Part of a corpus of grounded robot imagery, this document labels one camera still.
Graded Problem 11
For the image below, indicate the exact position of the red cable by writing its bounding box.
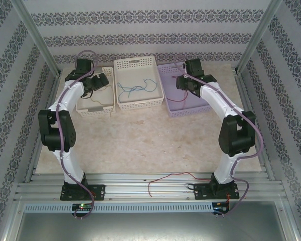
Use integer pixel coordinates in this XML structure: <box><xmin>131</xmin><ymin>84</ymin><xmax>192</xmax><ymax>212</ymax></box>
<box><xmin>147</xmin><ymin>172</ymin><xmax>213</xmax><ymax>198</ymax></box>
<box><xmin>167</xmin><ymin>90</ymin><xmax>189</xmax><ymax>110</ymax></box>

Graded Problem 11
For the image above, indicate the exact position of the blue cable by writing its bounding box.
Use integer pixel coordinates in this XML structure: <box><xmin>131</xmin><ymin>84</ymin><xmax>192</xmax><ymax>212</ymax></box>
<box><xmin>117</xmin><ymin>78</ymin><xmax>158</xmax><ymax>93</ymax></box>

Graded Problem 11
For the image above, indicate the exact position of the small white perforated basket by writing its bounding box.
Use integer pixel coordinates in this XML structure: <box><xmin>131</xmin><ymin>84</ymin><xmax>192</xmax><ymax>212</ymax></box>
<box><xmin>76</xmin><ymin>65</ymin><xmax>117</xmax><ymax>118</ymax></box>

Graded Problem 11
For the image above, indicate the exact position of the large white perforated basket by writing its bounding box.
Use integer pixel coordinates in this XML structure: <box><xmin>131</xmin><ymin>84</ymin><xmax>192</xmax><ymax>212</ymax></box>
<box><xmin>113</xmin><ymin>55</ymin><xmax>165</xmax><ymax>112</ymax></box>

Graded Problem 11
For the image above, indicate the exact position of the purple perforated basket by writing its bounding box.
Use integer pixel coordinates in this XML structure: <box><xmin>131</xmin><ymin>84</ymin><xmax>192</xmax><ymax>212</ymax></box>
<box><xmin>156</xmin><ymin>61</ymin><xmax>216</xmax><ymax>118</ymax></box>

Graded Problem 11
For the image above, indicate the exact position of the left controller board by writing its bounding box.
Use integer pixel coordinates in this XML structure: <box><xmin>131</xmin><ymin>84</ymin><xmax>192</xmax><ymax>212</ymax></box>
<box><xmin>72</xmin><ymin>203</ymin><xmax>94</xmax><ymax>211</ymax></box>

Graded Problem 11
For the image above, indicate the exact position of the controller board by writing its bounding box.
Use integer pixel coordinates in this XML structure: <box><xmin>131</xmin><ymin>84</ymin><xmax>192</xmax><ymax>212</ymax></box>
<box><xmin>212</xmin><ymin>201</ymin><xmax>231</xmax><ymax>214</ymax></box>
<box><xmin>72</xmin><ymin>203</ymin><xmax>94</xmax><ymax>211</ymax></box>

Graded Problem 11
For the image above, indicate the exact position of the right controller board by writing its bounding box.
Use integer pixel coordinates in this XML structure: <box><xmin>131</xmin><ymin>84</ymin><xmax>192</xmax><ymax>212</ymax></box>
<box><xmin>212</xmin><ymin>201</ymin><xmax>231</xmax><ymax>214</ymax></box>

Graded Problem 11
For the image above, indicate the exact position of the grey sheet metal panel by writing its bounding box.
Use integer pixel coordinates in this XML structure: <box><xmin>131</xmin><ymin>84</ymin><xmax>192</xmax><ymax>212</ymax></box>
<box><xmin>5</xmin><ymin>210</ymin><xmax>301</xmax><ymax>241</ymax></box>

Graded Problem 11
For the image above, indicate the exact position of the aluminium side rail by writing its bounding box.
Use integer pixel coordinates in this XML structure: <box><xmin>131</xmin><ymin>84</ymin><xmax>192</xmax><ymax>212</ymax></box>
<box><xmin>234</xmin><ymin>72</ymin><xmax>275</xmax><ymax>180</ymax></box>
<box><xmin>24</xmin><ymin>74</ymin><xmax>62</xmax><ymax>184</ymax></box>

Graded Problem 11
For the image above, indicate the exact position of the aluminium frame post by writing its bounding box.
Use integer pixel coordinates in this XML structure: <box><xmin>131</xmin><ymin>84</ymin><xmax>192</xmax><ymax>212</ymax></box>
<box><xmin>9</xmin><ymin>0</ymin><xmax>62</xmax><ymax>77</ymax></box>
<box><xmin>236</xmin><ymin>0</ymin><xmax>283</xmax><ymax>74</ymax></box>

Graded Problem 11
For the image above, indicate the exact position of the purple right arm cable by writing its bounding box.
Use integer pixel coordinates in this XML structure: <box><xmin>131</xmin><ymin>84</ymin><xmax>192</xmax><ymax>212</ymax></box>
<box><xmin>174</xmin><ymin>54</ymin><xmax>264</xmax><ymax>217</ymax></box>

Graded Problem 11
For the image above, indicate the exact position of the aluminium rail base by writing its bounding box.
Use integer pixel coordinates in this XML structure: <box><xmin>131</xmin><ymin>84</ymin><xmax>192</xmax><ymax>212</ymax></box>
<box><xmin>14</xmin><ymin>172</ymin><xmax>284</xmax><ymax>203</ymax></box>

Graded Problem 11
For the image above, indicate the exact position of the slotted grey cable duct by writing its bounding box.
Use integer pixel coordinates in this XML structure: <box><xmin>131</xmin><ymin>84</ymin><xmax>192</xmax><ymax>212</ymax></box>
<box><xmin>24</xmin><ymin>202</ymin><xmax>214</xmax><ymax>213</ymax></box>

